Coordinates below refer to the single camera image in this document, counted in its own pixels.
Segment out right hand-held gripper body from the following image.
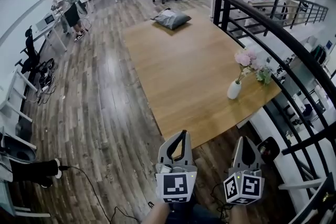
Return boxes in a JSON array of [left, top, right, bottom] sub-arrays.
[[223, 167, 265, 206]]

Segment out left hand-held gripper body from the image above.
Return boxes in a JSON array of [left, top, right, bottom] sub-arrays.
[[155, 164, 198, 204]]

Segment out white vase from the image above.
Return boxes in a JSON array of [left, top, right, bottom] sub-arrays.
[[226, 79, 243, 100]]

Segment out pink flowers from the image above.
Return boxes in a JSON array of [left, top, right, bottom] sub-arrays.
[[234, 48, 264, 85]]

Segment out person's right forearm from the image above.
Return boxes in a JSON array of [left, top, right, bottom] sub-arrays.
[[229, 204, 250, 224]]

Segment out person's left forearm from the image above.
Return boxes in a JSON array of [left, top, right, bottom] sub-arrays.
[[141, 201, 171, 224]]

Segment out grey waste bin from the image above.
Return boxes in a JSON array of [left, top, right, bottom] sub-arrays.
[[257, 136, 281, 165]]

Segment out person's dark trousers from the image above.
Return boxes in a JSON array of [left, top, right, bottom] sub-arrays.
[[166, 191, 232, 224]]

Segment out wooden table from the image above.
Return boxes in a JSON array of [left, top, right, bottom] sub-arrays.
[[122, 9, 282, 150]]

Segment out purple flower bunch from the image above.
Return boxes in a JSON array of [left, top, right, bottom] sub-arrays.
[[255, 65, 274, 87]]

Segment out grey plastic bag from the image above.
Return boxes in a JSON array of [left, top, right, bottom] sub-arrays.
[[150, 8, 192, 30]]

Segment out black metal railing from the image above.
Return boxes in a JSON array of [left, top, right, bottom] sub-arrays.
[[213, 0, 336, 224]]

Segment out white microwave oven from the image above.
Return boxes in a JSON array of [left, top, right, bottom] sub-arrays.
[[35, 12, 56, 32]]

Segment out black floor cable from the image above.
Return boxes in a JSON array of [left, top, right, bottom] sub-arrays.
[[58, 165, 142, 224]]

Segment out tangle of black cables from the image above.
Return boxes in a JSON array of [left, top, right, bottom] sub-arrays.
[[36, 57, 58, 106]]

